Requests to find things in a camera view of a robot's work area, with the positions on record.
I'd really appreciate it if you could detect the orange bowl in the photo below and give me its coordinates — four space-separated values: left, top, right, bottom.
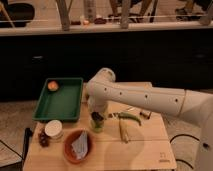
63 130 93 164

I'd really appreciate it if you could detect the white crumpled paper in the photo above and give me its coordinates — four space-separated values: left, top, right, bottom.
71 131 88 160

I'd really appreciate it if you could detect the green chili pepper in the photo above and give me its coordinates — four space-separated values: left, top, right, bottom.
118 112 141 126

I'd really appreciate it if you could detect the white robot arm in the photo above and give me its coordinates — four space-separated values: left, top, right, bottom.
86 68 213 171

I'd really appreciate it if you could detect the small brown block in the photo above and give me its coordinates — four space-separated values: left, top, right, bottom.
139 110 152 119

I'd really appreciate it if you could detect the orange fruit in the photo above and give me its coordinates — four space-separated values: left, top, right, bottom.
47 81 59 91

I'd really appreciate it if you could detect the green plastic tray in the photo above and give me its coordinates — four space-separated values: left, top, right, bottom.
33 77 83 122

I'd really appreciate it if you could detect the black cable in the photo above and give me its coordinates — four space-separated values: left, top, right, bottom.
169 133 201 169

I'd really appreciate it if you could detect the green cup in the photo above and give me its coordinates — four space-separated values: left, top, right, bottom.
90 120 104 133

